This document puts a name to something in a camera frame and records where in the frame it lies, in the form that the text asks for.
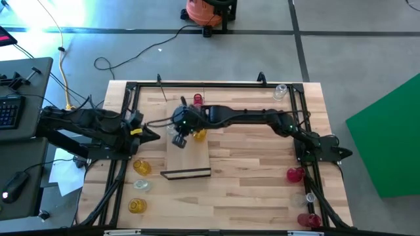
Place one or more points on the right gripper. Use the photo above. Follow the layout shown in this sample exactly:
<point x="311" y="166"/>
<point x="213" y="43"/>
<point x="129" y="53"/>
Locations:
<point x="184" y="118"/>

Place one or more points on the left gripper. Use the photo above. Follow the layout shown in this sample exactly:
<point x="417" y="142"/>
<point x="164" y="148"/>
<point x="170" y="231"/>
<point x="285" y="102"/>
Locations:
<point x="134" y="139"/>

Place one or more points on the clear ribbed glass bottle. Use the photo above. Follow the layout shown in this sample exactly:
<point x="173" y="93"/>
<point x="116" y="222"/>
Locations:
<point x="170" y="130"/>

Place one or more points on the amber hobnail glass vase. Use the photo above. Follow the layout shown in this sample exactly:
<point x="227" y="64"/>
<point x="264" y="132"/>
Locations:
<point x="137" y="206"/>
<point x="200" y="136"/>
<point x="142" y="168"/>

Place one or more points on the red ribbed glass vase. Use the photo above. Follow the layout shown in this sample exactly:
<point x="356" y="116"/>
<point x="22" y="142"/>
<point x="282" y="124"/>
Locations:
<point x="197" y="98"/>

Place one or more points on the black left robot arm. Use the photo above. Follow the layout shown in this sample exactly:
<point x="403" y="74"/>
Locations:
<point x="82" y="121"/>

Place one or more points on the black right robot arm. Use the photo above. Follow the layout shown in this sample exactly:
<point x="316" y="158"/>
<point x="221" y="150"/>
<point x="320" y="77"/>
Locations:
<point x="249" y="116"/>

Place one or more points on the yellow tag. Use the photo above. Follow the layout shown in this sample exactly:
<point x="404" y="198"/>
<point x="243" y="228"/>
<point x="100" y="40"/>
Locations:
<point x="136" y="131"/>

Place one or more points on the clear round glass vase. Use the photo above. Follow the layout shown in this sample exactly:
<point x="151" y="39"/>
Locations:
<point x="141" y="185"/>

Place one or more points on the white paper sheets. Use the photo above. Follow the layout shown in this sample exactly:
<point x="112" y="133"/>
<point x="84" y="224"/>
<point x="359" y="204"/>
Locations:
<point x="64" y="173"/>

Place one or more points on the clear ribbed glass jar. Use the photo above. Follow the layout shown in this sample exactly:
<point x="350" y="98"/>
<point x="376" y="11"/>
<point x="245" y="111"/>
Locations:
<point x="280" y="92"/>

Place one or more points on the orange shop vacuum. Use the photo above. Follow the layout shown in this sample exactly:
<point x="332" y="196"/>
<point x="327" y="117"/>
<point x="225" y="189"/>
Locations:
<point x="203" y="13"/>

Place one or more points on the grey desk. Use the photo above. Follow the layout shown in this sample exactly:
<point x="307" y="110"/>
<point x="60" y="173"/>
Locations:
<point x="36" y="98"/>
<point x="36" y="154"/>

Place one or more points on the red bulbous glass vase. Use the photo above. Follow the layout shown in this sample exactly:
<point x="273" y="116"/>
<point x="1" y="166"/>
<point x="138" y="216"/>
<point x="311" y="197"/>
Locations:
<point x="294" y="175"/>

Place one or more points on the black keyboard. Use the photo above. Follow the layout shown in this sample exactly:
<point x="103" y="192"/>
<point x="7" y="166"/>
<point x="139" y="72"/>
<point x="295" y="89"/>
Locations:
<point x="11" y="113"/>

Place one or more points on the clear narrow-necked glass vase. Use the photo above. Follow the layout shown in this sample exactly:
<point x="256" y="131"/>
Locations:
<point x="302" y="200"/>

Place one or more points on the black computer mouse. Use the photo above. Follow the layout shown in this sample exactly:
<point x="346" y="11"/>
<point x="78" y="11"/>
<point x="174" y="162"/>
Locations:
<point x="14" y="187"/>

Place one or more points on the red cup bottom right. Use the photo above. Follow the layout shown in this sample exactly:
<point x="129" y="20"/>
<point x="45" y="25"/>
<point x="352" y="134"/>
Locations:
<point x="310" y="220"/>

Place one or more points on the green board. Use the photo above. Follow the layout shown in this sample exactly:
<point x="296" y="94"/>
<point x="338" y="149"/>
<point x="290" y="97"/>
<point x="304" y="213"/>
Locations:
<point x="387" y="137"/>

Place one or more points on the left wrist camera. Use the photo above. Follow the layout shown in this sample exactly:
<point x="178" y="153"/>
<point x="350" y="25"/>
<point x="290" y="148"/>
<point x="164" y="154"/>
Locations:
<point x="134" y="118"/>

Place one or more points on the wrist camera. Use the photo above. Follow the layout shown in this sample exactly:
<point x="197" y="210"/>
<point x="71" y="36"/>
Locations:
<point x="134" y="118"/>
<point x="180" y="141"/>

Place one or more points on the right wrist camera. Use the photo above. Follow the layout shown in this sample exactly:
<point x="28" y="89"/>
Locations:
<point x="180" y="141"/>

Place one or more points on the wooden shelf black frame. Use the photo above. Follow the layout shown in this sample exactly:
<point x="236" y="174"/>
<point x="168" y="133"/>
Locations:
<point x="188" y="157"/>

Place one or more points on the black frame clamp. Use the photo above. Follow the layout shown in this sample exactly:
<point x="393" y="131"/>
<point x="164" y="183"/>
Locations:
<point x="159" y="78"/>
<point x="262" y="78"/>

